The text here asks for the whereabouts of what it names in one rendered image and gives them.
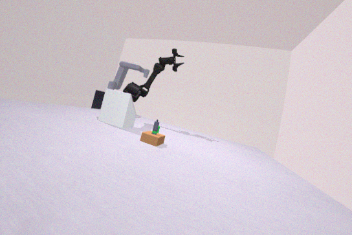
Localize orange square block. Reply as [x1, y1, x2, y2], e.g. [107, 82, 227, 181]
[140, 131, 165, 146]

